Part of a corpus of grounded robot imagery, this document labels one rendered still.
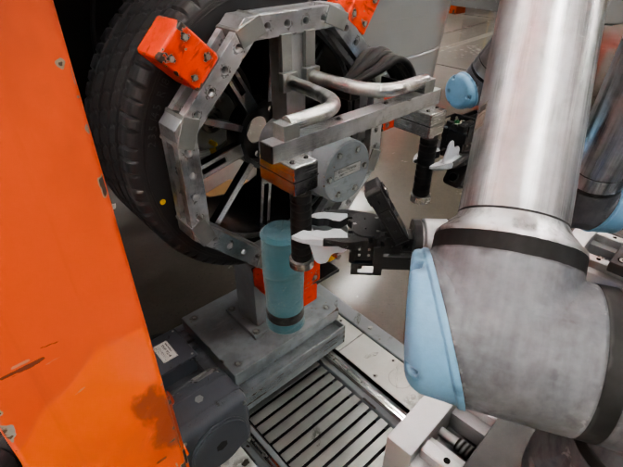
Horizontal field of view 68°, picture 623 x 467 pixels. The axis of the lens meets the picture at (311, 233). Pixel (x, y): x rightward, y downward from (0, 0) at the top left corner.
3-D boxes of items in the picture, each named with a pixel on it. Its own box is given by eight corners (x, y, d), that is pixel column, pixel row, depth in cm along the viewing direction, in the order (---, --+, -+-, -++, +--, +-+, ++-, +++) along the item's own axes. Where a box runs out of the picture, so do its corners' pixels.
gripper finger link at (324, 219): (294, 245, 81) (345, 251, 80) (293, 217, 78) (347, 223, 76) (298, 235, 84) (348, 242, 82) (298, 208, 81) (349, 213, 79)
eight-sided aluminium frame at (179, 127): (358, 204, 132) (372, -8, 101) (375, 213, 128) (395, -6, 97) (189, 287, 102) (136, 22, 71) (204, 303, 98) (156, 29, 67)
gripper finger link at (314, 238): (293, 270, 76) (349, 266, 76) (292, 241, 72) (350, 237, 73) (292, 258, 78) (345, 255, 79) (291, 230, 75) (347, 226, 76)
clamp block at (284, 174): (283, 169, 79) (282, 140, 76) (318, 187, 73) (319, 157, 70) (259, 178, 76) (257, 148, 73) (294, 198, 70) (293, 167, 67)
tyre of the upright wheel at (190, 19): (152, 271, 125) (326, 160, 153) (197, 318, 110) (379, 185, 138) (13, 17, 81) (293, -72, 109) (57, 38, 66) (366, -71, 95)
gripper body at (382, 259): (346, 275, 77) (418, 278, 77) (348, 233, 72) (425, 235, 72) (346, 248, 84) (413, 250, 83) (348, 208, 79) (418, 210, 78)
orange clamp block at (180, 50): (197, 48, 81) (157, 13, 74) (222, 56, 76) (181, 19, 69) (176, 82, 81) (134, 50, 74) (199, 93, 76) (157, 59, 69)
